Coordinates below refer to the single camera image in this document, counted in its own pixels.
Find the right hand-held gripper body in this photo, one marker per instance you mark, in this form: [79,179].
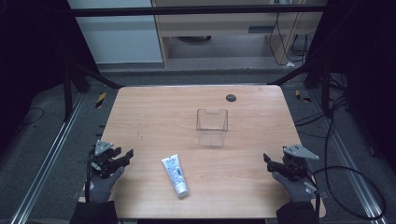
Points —
[295,161]

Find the clear plastic container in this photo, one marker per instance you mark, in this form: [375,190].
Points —
[212,127]

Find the dark round table grommet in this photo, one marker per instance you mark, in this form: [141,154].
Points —
[231,98]

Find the white cabinet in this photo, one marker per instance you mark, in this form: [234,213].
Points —
[121,37]

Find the light wooden desk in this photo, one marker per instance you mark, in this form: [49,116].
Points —
[218,23]

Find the yellow black tape marker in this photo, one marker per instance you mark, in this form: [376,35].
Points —
[100,100]
[302,97]

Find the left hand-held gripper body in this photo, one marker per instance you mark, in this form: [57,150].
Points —
[102,155]

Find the white toothpaste tube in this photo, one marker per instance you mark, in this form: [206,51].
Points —
[175,175]

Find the metal floor rail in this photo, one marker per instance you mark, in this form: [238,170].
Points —
[46,168]
[351,174]

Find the black metal frame stand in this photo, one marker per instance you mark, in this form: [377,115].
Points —
[67,93]
[325,90]

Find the black horizontal frame bar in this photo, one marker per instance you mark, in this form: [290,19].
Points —
[186,11]

